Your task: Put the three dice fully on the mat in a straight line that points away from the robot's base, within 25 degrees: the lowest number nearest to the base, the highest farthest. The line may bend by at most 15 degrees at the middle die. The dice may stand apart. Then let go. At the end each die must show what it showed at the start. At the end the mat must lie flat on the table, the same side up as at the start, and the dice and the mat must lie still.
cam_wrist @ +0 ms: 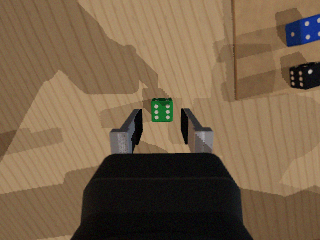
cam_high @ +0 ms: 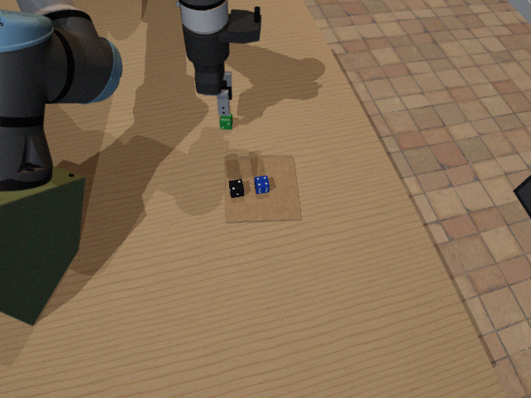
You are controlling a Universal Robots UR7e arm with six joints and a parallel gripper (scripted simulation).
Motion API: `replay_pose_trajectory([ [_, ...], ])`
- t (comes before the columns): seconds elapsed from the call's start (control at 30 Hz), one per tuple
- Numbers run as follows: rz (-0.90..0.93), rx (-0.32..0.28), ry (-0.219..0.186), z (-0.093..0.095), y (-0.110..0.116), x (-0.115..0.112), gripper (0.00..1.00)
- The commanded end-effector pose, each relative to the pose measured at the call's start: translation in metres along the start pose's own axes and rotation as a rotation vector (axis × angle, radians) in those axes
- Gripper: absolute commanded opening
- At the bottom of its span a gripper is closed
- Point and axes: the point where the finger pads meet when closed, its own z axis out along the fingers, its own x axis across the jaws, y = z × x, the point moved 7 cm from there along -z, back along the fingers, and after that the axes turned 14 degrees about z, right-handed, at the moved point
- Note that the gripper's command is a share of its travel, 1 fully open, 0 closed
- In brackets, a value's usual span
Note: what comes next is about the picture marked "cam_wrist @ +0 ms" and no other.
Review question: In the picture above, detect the black die with white pips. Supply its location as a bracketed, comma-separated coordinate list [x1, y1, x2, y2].
[289, 62, 320, 90]

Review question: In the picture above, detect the green die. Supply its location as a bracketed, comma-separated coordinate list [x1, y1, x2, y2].
[151, 98, 173, 122]

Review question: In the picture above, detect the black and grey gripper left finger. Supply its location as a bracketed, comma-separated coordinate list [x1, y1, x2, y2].
[109, 109, 143, 154]

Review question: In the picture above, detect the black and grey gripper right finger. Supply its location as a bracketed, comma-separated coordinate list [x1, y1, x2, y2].
[181, 108, 214, 153]

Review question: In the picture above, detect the tan cork mat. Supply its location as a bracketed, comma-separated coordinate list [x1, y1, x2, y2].
[233, 0, 320, 101]

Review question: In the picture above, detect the blue die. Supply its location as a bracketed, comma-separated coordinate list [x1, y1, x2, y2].
[285, 14, 320, 47]

